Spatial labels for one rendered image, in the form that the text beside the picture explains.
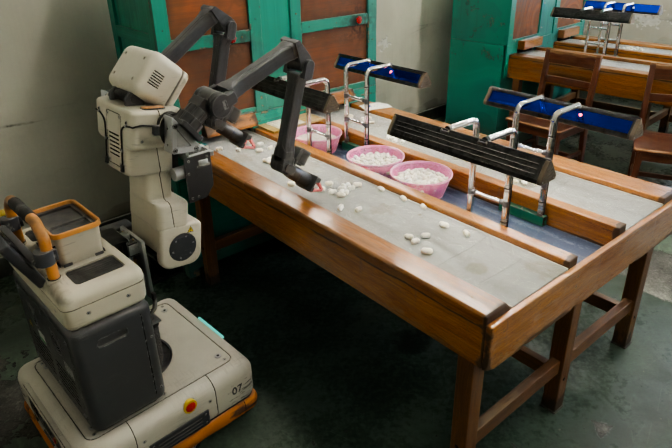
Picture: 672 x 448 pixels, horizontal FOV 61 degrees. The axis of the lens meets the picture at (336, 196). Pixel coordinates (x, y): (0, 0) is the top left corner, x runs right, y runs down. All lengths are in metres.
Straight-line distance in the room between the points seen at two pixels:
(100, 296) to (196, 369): 0.57
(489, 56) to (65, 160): 3.29
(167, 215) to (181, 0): 1.18
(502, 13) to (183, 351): 3.62
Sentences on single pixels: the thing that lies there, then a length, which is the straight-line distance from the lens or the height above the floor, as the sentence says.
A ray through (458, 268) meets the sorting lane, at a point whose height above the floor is 0.74.
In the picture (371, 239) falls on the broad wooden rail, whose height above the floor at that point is 0.76.
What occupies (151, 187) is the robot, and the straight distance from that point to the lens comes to 1.98.
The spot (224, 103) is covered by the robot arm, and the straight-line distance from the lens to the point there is 1.81.
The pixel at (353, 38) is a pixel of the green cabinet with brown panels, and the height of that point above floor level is 1.14.
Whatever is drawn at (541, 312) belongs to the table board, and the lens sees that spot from 1.85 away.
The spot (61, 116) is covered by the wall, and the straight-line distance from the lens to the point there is 3.52.
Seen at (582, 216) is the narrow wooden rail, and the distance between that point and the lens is 2.25.
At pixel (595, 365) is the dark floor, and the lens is 2.79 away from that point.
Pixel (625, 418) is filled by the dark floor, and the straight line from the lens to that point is 2.59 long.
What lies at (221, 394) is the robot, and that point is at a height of 0.21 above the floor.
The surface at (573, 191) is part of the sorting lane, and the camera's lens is 2.49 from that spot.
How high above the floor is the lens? 1.72
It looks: 25 degrees down
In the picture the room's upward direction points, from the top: 1 degrees counter-clockwise
